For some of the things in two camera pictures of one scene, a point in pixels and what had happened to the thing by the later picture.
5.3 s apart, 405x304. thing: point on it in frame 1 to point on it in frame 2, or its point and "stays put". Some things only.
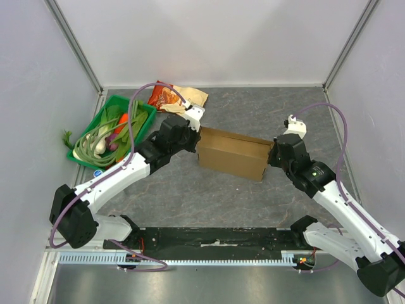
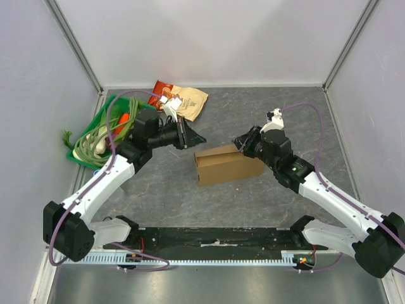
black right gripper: (275, 152) to (250, 144)
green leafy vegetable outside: (66, 140) stays put
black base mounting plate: (211, 240) stays put
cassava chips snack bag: (163, 98) stays put
